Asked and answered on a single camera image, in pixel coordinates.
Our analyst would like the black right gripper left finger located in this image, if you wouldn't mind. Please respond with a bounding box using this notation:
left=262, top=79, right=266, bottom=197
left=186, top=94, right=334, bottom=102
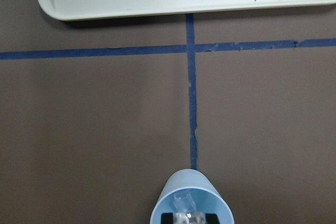
left=161, top=213, right=173, bottom=224

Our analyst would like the light blue paper cup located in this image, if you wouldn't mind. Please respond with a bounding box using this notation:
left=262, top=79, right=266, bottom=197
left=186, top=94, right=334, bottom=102
left=150, top=169, right=234, bottom=223

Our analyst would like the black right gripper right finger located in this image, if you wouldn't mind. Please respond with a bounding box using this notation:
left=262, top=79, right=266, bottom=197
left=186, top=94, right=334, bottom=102
left=205, top=214, right=219, bottom=224

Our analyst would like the clear ice cube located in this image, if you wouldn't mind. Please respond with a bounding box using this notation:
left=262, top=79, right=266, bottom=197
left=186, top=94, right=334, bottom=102
left=173, top=212, right=206, bottom=224

